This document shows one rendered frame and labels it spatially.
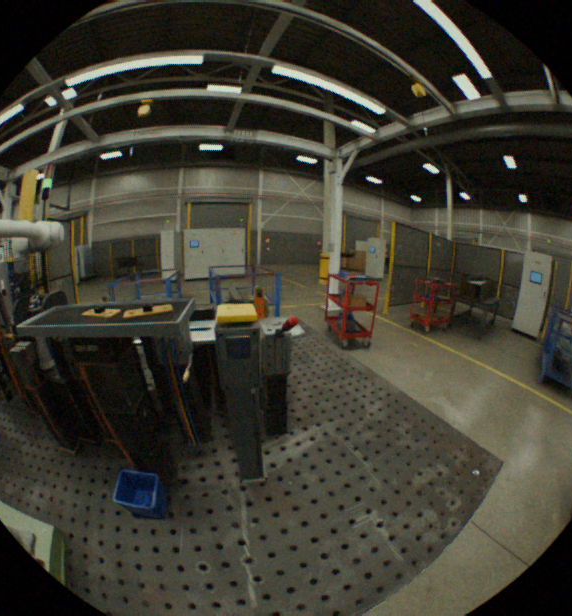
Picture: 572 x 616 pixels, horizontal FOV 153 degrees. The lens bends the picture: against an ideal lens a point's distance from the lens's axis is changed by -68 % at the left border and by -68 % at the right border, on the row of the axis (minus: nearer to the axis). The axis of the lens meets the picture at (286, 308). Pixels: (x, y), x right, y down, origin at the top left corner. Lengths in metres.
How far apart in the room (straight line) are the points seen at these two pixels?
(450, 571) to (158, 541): 1.33
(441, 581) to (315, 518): 1.06
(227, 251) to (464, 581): 9.21
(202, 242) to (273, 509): 8.34
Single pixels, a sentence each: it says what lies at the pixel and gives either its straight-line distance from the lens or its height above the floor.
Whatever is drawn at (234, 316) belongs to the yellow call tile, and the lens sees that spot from 0.31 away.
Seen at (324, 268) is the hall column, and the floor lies 0.58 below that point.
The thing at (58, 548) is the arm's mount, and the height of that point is 0.73.
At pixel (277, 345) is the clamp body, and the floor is 1.03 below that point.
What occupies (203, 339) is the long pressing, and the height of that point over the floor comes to 1.00.
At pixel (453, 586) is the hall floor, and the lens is 1.53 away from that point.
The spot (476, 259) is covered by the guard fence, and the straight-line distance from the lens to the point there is 7.36.
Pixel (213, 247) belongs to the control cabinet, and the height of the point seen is 1.26.
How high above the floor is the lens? 1.26
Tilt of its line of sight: 16 degrees down
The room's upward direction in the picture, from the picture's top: 2 degrees clockwise
